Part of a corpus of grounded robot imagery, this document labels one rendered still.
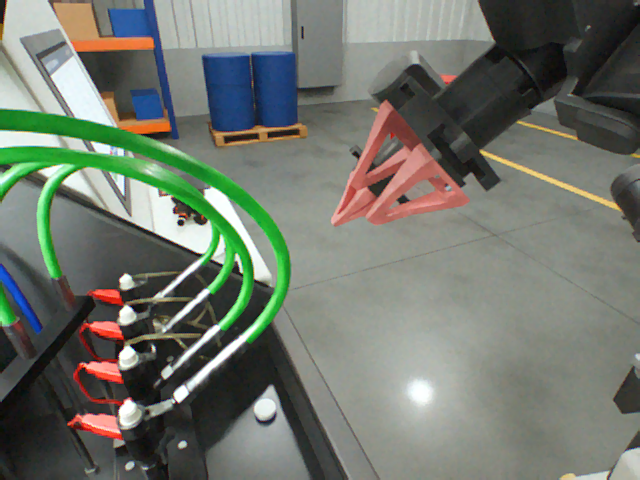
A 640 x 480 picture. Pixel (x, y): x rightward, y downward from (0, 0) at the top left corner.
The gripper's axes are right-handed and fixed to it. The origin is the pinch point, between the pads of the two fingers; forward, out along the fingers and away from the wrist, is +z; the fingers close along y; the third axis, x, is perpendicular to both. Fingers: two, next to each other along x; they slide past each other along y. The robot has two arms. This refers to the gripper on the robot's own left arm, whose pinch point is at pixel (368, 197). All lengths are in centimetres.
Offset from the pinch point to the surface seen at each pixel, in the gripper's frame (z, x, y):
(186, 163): 7.3, -13.6, -1.5
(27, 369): 45.2, -10.7, -4.1
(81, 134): 9.2, -20.2, -1.1
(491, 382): 42, 167, -30
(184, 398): 27.7, -0.3, 5.8
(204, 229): 51, 19, -52
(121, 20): 170, -1, -499
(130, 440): 33.6, -2.6, 7.9
